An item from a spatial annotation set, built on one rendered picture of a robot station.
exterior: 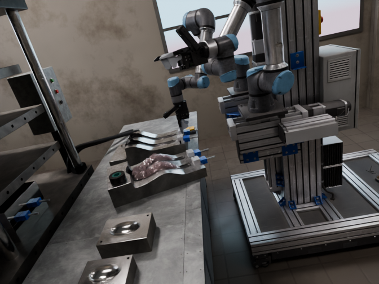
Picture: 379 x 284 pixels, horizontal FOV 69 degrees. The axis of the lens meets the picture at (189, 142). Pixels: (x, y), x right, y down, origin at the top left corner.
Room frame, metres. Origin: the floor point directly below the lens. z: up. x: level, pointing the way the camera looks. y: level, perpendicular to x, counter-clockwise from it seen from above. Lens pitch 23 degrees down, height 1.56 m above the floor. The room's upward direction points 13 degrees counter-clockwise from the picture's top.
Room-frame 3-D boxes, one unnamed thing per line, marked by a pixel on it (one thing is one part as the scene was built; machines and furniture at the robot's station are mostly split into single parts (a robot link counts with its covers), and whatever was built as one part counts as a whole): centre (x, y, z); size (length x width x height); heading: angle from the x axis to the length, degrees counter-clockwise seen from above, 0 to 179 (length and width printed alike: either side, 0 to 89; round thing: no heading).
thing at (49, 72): (1.98, 0.94, 0.74); 0.30 x 0.22 x 1.47; 174
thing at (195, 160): (1.34, -0.06, 0.86); 0.13 x 0.05 x 0.05; 101
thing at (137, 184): (1.33, 0.22, 0.86); 0.50 x 0.26 x 0.11; 101
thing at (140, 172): (1.34, 0.22, 0.90); 0.26 x 0.18 x 0.08; 101
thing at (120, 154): (1.70, 0.27, 0.87); 0.50 x 0.26 x 0.14; 84
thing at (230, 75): (1.24, -0.23, 1.34); 0.11 x 0.08 x 0.11; 21
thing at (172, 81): (1.72, 0.01, 1.21); 0.09 x 0.08 x 0.11; 128
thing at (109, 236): (0.89, 0.33, 0.84); 0.20 x 0.15 x 0.07; 84
